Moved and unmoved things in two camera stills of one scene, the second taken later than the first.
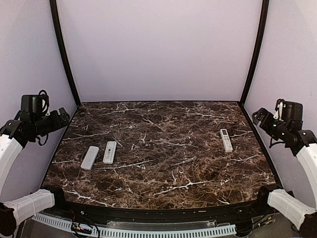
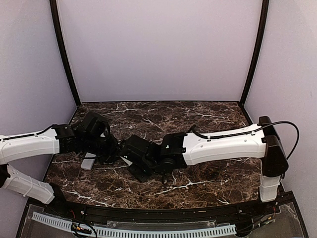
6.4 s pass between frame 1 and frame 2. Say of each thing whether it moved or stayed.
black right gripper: moved
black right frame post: stayed
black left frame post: stayed
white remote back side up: stayed
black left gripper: moved
